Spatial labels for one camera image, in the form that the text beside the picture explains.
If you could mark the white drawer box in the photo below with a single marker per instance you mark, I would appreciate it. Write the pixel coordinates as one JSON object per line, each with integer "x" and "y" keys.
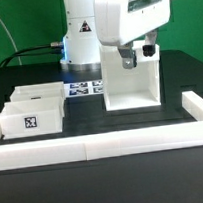
{"x": 46, "y": 90}
{"x": 32, "y": 117}

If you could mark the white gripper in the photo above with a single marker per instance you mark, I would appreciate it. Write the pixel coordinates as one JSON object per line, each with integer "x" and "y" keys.
{"x": 120, "y": 21}

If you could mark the white marker tag sheet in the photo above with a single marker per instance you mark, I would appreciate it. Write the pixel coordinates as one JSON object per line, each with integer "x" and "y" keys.
{"x": 84, "y": 88}

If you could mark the white drawer cabinet frame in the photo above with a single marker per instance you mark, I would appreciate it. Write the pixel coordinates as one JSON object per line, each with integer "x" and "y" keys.
{"x": 137, "y": 87}

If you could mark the white front drawer box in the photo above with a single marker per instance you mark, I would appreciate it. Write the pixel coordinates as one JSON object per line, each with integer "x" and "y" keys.
{"x": 32, "y": 117}

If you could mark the white rear drawer box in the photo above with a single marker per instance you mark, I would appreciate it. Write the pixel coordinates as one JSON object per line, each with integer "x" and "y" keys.
{"x": 46, "y": 90}

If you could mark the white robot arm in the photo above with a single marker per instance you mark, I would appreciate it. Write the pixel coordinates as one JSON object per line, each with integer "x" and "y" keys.
{"x": 80, "y": 44}

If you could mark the white U-shaped boundary frame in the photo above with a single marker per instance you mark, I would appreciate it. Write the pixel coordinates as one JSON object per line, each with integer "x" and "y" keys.
{"x": 106, "y": 145}

